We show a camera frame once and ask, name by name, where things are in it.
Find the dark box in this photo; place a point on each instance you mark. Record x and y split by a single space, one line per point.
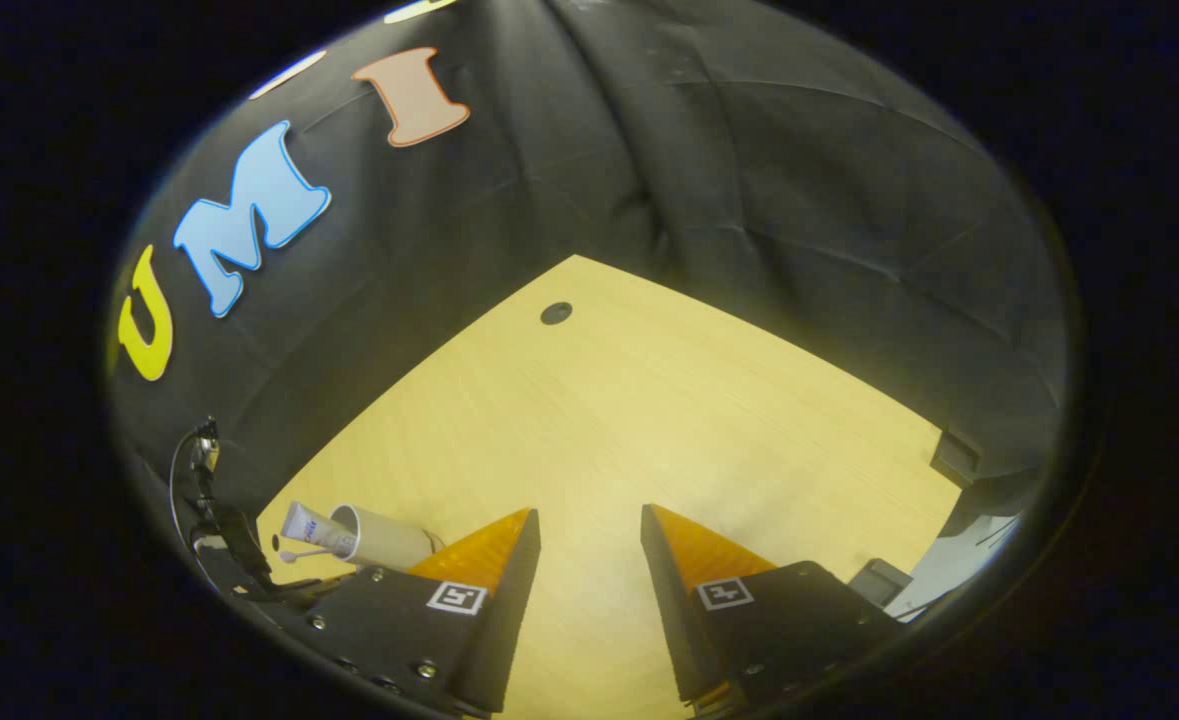
954 457

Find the white toothbrush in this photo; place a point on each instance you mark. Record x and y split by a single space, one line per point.
299 555

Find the wooden desktop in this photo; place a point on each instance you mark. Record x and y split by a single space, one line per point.
649 420

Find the round dark desk grommet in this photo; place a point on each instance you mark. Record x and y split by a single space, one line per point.
556 313

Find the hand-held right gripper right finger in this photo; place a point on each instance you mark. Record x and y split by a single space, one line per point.
671 620

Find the white toothpaste tube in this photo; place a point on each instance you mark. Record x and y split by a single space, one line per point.
309 525

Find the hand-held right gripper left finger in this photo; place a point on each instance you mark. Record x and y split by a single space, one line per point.
509 620

